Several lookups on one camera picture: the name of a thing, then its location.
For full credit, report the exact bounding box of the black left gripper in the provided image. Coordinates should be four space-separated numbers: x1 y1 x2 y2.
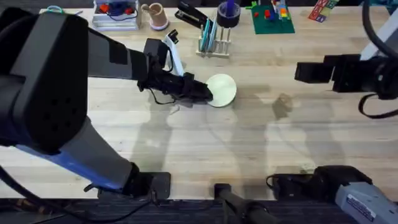
137 54 215 103

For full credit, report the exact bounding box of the pale green plate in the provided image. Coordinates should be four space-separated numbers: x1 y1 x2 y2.
205 73 238 108

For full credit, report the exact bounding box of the small wooden peg rack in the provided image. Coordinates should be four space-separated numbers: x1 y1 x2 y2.
195 26 233 59

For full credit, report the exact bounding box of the teal plate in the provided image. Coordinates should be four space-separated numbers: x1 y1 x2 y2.
200 18 210 52

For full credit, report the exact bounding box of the blue plate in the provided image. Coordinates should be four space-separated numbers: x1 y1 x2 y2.
207 17 219 52

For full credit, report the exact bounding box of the heap of coloured blocks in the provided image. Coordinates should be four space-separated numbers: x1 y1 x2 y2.
308 0 340 24

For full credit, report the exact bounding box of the green board with blocks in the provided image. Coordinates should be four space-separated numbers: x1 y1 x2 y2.
245 0 296 35

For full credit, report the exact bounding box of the dark tape roll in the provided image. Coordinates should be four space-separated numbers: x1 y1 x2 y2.
216 0 242 29

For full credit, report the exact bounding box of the black stapler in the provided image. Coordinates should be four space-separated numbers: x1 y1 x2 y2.
174 1 208 30

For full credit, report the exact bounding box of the beige cup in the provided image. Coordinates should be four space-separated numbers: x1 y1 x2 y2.
141 2 170 32

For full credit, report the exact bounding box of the clear box of toys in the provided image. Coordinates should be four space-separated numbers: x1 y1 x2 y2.
91 0 141 32

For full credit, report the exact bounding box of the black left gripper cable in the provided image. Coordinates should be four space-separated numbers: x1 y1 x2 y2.
146 86 178 106

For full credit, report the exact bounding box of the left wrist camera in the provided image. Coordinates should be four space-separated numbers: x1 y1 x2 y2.
143 37 170 63

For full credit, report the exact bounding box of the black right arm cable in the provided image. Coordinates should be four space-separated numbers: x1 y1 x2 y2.
358 0 398 120

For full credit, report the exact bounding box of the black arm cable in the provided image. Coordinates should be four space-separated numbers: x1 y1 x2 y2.
358 0 398 120
0 166 158 224

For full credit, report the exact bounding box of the black stand post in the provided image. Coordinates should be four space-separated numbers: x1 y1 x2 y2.
213 182 279 224

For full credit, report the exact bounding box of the black rail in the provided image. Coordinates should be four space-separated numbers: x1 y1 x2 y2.
0 197 352 224

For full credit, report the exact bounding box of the teal ring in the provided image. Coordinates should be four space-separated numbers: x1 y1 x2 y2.
45 4 65 15

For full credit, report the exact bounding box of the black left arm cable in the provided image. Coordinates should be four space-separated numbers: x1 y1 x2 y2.
0 166 158 224

